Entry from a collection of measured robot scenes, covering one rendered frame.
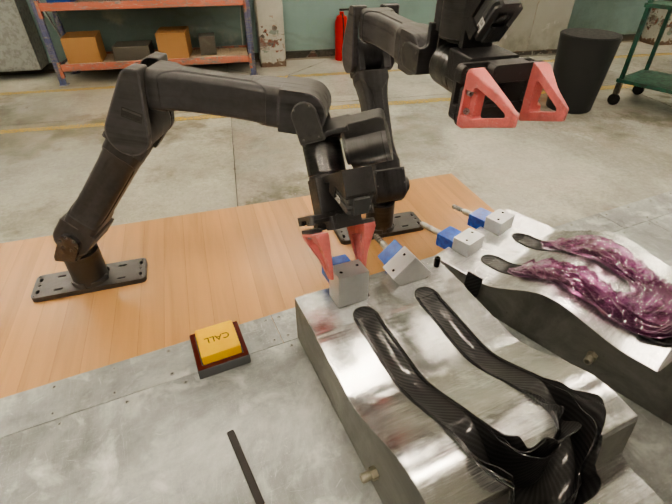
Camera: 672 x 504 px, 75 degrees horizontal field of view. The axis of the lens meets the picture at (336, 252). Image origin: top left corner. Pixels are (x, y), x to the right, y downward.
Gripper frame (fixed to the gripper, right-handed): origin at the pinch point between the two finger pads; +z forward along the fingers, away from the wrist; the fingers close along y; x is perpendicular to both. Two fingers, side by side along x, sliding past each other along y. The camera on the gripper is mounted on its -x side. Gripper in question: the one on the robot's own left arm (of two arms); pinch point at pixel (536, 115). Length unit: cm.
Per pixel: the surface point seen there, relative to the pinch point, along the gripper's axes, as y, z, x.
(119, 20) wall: -98, -546, 91
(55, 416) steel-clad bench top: -62, -7, 39
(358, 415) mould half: -23.0, 11.0, 30.1
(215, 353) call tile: -39, -8, 36
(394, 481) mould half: -22.0, 19.4, 30.0
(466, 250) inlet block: 8.4, -15.9, 32.9
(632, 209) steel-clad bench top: 62, -26, 40
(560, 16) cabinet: 409, -446, 92
